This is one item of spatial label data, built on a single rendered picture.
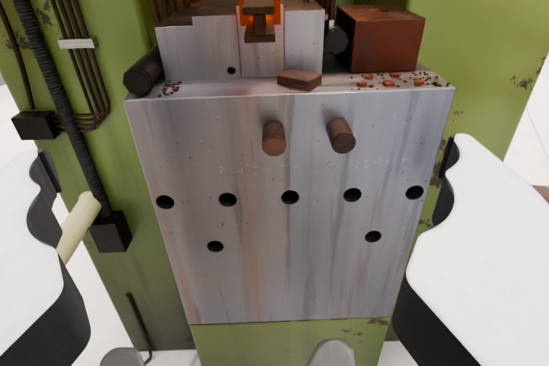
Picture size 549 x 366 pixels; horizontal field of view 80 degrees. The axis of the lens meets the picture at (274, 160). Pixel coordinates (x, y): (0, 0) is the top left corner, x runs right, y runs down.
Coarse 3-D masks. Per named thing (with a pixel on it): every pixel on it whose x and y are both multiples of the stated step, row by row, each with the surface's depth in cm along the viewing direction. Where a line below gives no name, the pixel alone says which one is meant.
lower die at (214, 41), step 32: (224, 0) 49; (288, 0) 46; (160, 32) 39; (192, 32) 39; (224, 32) 39; (288, 32) 39; (320, 32) 39; (192, 64) 41; (224, 64) 41; (256, 64) 41; (288, 64) 41; (320, 64) 42
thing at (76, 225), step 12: (84, 192) 67; (84, 204) 65; (96, 204) 67; (72, 216) 62; (84, 216) 63; (72, 228) 60; (84, 228) 62; (60, 240) 57; (72, 240) 58; (60, 252) 55; (72, 252) 58
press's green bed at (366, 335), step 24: (216, 336) 63; (240, 336) 64; (264, 336) 64; (288, 336) 64; (312, 336) 64; (336, 336) 64; (360, 336) 65; (384, 336) 65; (216, 360) 68; (240, 360) 69; (264, 360) 69; (288, 360) 69; (360, 360) 70
